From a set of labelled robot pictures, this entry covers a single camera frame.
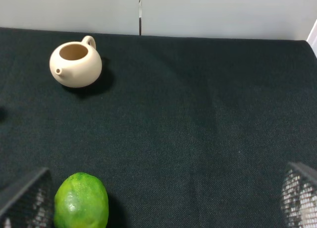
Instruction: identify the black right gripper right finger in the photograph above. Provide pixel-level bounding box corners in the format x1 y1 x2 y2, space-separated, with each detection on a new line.
281 162 317 228

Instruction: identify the dark green table cloth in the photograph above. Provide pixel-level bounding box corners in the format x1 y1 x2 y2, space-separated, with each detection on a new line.
0 29 317 228

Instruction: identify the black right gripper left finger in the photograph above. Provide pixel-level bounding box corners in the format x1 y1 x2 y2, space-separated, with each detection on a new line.
0 168 53 228

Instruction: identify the green lime fruit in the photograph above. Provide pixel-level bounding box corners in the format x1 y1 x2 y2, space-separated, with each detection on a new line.
53 172 109 228

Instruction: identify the cream ceramic teapot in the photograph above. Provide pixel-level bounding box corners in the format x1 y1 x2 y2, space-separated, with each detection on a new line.
49 35 102 88

